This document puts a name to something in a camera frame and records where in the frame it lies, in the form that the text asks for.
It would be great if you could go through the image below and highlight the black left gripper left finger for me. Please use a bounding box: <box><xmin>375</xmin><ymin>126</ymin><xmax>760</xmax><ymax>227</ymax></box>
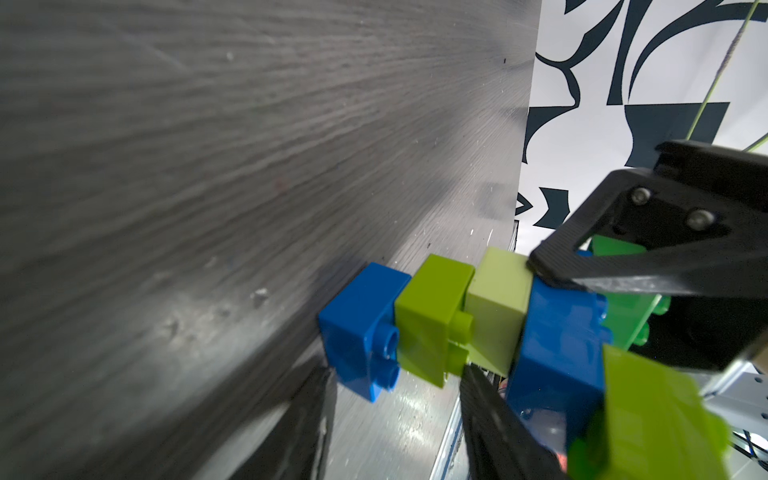
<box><xmin>231</xmin><ymin>367</ymin><xmax>338</xmax><ymax>479</ymax></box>

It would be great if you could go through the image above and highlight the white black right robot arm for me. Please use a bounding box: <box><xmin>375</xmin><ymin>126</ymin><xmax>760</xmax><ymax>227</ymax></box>
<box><xmin>529</xmin><ymin>140</ymin><xmax>767</xmax><ymax>436</ymax></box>

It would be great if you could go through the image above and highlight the blue small lego brick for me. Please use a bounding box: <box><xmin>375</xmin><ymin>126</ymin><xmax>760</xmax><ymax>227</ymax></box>
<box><xmin>317</xmin><ymin>263</ymin><xmax>411</xmax><ymax>403</ymax></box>

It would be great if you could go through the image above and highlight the light lime lego brick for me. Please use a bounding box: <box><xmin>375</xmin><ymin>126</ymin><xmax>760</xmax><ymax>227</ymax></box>
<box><xmin>464</xmin><ymin>247</ymin><xmax>533</xmax><ymax>377</ymax></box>

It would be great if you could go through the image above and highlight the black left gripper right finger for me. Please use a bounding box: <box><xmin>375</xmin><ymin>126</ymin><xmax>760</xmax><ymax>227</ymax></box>
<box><xmin>460</xmin><ymin>364</ymin><xmax>567</xmax><ymax>480</ymax></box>

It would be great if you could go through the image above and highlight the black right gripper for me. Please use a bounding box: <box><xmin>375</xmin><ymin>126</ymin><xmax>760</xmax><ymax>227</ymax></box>
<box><xmin>529</xmin><ymin>142</ymin><xmax>767</xmax><ymax>370</ymax></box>

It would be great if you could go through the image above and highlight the green lego brick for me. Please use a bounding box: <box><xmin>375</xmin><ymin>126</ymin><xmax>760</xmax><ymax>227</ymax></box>
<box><xmin>589</xmin><ymin>235</ymin><xmax>671</xmax><ymax>350</ymax></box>

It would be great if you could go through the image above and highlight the blue long lego brick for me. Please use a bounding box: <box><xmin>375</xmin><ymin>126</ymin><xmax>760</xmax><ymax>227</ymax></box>
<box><xmin>506</xmin><ymin>274</ymin><xmax>613</xmax><ymax>455</ymax></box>

